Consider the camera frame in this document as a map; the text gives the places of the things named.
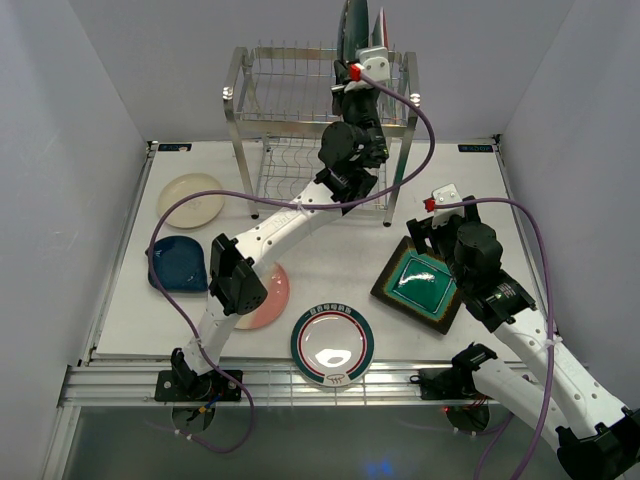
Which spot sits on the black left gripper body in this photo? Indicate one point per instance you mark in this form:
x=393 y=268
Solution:
x=361 y=110

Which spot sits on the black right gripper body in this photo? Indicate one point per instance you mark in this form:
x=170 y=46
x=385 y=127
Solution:
x=443 y=238

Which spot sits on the green square plate dark rim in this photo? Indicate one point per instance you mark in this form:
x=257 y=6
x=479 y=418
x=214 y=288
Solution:
x=419 y=286

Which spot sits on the red and teal floral plate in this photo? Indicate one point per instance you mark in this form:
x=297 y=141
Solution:
x=379 y=38

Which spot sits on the dark teal floral plate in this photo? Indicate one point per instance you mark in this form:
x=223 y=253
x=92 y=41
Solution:
x=353 y=30

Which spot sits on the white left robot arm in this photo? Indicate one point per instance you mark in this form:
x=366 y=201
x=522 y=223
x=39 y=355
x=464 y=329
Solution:
x=351 y=149

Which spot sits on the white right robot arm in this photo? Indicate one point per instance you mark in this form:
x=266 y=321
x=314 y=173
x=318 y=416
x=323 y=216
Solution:
x=593 y=433

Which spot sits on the two-tier steel dish rack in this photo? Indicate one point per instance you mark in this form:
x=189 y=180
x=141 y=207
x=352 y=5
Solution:
x=281 y=95

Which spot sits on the dark blue leaf-shaped dish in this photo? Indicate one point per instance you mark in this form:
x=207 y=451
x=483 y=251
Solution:
x=179 y=264

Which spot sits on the right corner table label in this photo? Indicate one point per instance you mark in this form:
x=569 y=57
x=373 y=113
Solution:
x=475 y=148

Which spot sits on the corner table label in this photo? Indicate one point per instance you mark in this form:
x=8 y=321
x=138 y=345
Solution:
x=174 y=147
x=475 y=148

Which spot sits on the white plate green red rim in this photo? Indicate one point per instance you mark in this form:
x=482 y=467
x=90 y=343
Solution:
x=332 y=345

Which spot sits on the cream and pink plate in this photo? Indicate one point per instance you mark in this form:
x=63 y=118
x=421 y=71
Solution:
x=277 y=284

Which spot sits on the left corner table label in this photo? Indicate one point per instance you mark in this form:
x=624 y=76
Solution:
x=174 y=147

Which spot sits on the cream round plate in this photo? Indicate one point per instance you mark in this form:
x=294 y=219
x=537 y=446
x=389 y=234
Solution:
x=196 y=212

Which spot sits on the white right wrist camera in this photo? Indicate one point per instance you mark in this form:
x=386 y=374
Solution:
x=444 y=204

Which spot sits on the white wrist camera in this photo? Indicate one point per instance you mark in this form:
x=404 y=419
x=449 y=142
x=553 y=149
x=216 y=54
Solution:
x=444 y=204
x=372 y=62

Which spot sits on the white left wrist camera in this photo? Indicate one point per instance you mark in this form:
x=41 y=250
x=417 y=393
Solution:
x=372 y=62

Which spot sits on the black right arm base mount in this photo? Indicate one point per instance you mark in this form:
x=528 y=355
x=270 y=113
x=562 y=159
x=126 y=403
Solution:
x=448 y=384

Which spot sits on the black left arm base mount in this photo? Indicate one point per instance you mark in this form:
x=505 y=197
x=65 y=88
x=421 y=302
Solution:
x=169 y=388

